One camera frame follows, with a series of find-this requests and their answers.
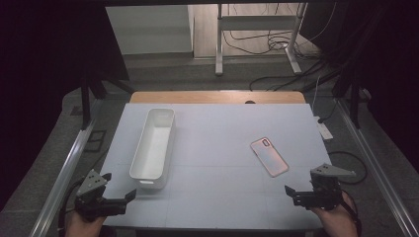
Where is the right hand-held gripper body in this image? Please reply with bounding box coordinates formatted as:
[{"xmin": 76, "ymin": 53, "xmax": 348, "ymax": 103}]
[{"xmin": 293, "ymin": 163, "xmax": 357, "ymax": 211}]

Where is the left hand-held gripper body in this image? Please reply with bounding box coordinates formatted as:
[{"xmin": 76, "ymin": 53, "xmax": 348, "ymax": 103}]
[{"xmin": 74, "ymin": 169, "xmax": 127, "ymax": 222}]

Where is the pink phone case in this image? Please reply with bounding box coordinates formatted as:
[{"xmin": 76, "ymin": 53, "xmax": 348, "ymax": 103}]
[{"xmin": 249, "ymin": 136, "xmax": 290, "ymax": 179}]

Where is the white plastic storage box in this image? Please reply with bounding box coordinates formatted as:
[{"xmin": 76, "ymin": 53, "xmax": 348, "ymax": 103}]
[{"xmin": 128, "ymin": 108, "xmax": 176, "ymax": 191}]

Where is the person's left hand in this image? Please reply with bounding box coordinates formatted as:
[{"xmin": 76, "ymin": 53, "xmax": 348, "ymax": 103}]
[{"xmin": 65, "ymin": 211, "xmax": 107, "ymax": 237}]

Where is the person's right hand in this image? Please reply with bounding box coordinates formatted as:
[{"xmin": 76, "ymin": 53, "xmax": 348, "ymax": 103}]
[{"xmin": 310, "ymin": 192, "xmax": 359, "ymax": 237}]

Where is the white power strip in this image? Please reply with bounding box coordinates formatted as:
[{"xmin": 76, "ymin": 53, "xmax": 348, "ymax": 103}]
[{"xmin": 314, "ymin": 116, "xmax": 334, "ymax": 141}]

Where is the black metal stand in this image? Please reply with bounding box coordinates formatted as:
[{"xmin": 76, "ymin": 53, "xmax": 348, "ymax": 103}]
[
  {"xmin": 79, "ymin": 73, "xmax": 134, "ymax": 130},
  {"xmin": 331, "ymin": 73, "xmax": 364, "ymax": 129}
]

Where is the white table board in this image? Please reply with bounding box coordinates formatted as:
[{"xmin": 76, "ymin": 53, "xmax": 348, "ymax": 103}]
[{"xmin": 102, "ymin": 102, "xmax": 332, "ymax": 231}]

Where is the wooden table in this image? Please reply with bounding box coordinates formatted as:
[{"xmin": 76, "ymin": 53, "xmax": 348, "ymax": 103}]
[{"xmin": 129, "ymin": 91, "xmax": 307, "ymax": 105}]

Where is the white cabinet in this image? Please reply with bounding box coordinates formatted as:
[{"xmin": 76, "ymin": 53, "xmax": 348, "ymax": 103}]
[{"xmin": 105, "ymin": 4, "xmax": 195, "ymax": 56}]

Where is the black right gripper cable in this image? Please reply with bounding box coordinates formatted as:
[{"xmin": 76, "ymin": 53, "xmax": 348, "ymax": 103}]
[{"xmin": 340, "ymin": 189, "xmax": 363, "ymax": 237}]

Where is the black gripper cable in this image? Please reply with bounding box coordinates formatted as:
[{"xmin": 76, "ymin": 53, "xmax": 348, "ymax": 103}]
[
  {"xmin": 340, "ymin": 189, "xmax": 363, "ymax": 237},
  {"xmin": 57, "ymin": 177, "xmax": 87, "ymax": 237}
]

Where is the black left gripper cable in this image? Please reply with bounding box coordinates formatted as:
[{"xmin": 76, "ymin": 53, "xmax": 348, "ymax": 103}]
[{"xmin": 57, "ymin": 177, "xmax": 87, "ymax": 237}]

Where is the aluminium rail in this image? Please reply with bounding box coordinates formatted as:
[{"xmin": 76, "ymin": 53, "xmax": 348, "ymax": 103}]
[
  {"xmin": 335, "ymin": 98, "xmax": 419, "ymax": 237},
  {"xmin": 29, "ymin": 98, "xmax": 103, "ymax": 237}
]

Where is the black looped cable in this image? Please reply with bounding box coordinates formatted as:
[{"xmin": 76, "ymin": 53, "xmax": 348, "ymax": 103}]
[{"xmin": 327, "ymin": 150, "xmax": 369, "ymax": 186}]

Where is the tangle of black floor cables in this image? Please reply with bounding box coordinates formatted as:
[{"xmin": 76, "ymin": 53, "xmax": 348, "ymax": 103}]
[{"xmin": 221, "ymin": 29, "xmax": 340, "ymax": 93}]

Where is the white desk frame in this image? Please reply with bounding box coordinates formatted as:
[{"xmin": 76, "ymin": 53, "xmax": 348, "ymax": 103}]
[{"xmin": 215, "ymin": 3, "xmax": 308, "ymax": 77}]

